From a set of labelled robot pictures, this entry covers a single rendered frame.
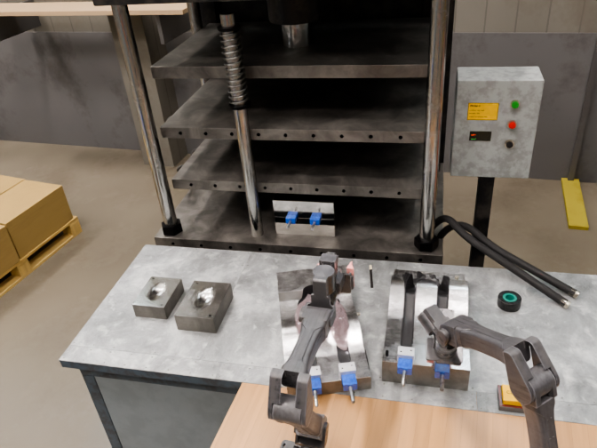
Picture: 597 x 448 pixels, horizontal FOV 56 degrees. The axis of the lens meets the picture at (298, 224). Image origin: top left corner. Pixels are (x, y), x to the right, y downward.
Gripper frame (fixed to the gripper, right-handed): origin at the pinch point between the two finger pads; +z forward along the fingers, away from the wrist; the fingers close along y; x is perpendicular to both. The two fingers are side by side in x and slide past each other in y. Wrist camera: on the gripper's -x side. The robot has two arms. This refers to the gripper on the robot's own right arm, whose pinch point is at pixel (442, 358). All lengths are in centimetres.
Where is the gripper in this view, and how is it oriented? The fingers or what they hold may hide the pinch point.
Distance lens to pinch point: 178.0
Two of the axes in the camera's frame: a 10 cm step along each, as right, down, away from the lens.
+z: 1.6, 4.7, 8.7
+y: -9.8, -0.6, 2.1
